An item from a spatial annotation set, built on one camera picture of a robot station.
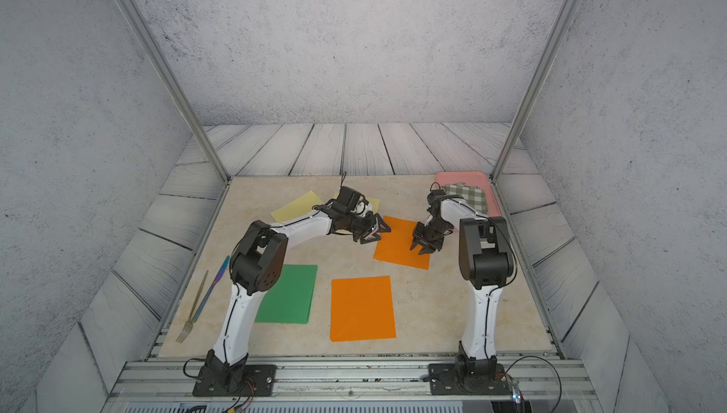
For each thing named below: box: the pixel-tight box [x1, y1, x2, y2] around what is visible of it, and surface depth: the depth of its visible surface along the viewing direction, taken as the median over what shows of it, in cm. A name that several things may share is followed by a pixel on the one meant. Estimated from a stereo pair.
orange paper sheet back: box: [372, 215, 431, 270], surface depth 98 cm
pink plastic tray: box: [434, 171, 502, 217], surface depth 125 cm
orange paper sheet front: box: [329, 275, 397, 342], surface depth 87 cm
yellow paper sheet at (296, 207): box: [269, 189, 324, 223], surface depth 117 cm
